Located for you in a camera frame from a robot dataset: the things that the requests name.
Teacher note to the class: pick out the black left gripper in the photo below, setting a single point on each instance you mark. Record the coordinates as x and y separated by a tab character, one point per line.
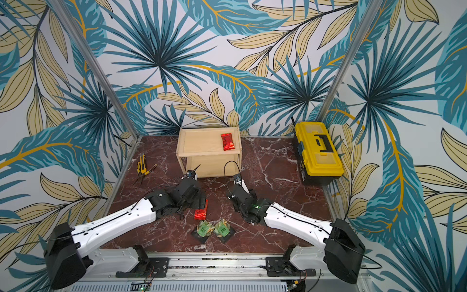
198	203

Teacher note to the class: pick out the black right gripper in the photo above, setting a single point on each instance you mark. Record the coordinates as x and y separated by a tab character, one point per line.
236	194

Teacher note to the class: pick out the red tea bag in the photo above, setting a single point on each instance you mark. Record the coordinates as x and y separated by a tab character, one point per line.
228	142
201	214

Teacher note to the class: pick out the green tea bag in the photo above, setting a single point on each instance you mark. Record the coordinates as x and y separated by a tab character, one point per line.
224	231
203	231

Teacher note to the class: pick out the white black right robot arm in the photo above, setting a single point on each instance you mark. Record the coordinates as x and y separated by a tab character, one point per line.
333	245

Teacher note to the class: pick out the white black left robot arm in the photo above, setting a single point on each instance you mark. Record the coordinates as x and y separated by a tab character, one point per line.
75	252

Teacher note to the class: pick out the light wooden two-tier shelf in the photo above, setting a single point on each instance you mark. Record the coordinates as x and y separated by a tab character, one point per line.
201	150

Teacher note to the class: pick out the yellow black pliers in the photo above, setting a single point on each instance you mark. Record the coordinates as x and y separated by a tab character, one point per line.
141	178

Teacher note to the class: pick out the yellow utility knife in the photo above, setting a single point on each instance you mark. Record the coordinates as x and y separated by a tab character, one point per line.
141	162

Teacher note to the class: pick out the yellow black toolbox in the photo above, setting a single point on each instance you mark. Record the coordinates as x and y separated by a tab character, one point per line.
317	158

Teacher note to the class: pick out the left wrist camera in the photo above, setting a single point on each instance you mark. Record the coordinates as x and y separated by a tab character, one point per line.
191	174

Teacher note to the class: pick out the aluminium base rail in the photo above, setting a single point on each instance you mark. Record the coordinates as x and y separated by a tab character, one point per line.
221	272

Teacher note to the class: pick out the right aluminium corner post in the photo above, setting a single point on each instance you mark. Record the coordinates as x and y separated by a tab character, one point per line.
353	48

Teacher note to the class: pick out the aluminium corner post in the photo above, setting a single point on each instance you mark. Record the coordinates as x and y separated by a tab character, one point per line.
353	48
65	16

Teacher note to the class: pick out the left aluminium corner post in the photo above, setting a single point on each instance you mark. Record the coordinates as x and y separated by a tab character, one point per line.
65	16

